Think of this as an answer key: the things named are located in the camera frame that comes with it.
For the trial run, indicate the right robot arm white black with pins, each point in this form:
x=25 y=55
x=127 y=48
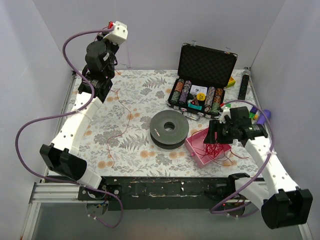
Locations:
x=279 y=198

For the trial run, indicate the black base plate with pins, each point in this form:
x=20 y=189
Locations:
x=159 y=193

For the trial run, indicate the teal object in case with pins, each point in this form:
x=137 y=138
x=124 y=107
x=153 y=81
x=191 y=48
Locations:
x=195 y=107

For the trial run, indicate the black remote control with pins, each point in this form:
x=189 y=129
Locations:
x=244 y=84

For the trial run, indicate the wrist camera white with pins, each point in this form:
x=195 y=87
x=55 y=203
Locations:
x=119 y=33
x=225 y=112

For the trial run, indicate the purple cylindrical toy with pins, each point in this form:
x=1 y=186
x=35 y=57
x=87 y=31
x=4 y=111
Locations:
x=263 y=117

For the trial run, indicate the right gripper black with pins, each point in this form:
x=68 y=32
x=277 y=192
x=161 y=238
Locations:
x=213 y=132

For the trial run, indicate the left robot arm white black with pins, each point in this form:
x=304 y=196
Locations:
x=61 y=156

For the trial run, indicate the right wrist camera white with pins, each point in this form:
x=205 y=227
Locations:
x=225 y=112

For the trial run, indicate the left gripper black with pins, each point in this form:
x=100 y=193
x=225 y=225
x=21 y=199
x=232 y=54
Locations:
x=110 y=46

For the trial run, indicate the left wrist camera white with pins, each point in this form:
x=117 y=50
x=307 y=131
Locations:
x=119 y=33

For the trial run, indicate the black poker chip case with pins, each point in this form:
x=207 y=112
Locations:
x=202 y=76

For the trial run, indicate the floral table mat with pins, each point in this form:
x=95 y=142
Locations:
x=117 y=141

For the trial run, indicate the yellow green toy block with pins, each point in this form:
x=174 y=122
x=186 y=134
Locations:
x=231 y=82

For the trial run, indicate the pink open box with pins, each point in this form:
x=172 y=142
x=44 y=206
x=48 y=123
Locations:
x=204 y=154

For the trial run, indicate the black filament spool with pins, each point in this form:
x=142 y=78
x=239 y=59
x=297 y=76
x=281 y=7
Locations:
x=169 y=129

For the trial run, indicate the colourful toy block stack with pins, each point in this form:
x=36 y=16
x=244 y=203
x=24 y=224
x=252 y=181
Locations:
x=253 y=113

